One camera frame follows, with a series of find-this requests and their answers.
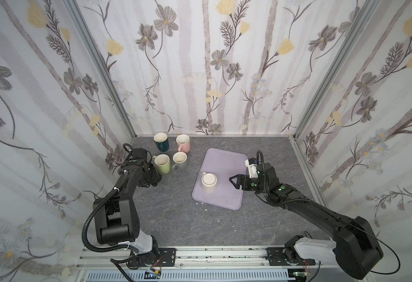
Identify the light green mug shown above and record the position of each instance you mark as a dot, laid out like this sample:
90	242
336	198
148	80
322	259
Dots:
163	163

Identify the pink mug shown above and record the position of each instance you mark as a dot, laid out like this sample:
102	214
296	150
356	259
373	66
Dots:
183	142

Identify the dark teal mug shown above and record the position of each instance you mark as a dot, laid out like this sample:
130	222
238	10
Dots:
161	141

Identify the lavender plastic tray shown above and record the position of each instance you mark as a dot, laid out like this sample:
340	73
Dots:
223	164

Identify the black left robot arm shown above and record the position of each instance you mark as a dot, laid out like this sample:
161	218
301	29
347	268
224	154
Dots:
114	223

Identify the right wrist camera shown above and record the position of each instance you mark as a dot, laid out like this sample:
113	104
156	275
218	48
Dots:
251	165

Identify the cream white mug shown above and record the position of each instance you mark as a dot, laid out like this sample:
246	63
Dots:
208	182

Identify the grey mug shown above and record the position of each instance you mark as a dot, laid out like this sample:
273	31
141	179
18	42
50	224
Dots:
180	160

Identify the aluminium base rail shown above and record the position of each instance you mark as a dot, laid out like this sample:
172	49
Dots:
207	264

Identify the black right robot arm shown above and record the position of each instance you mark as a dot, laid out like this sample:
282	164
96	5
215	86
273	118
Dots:
352	244

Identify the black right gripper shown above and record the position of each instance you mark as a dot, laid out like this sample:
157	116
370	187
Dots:
246	182

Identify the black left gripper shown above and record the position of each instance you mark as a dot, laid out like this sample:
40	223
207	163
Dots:
152	174

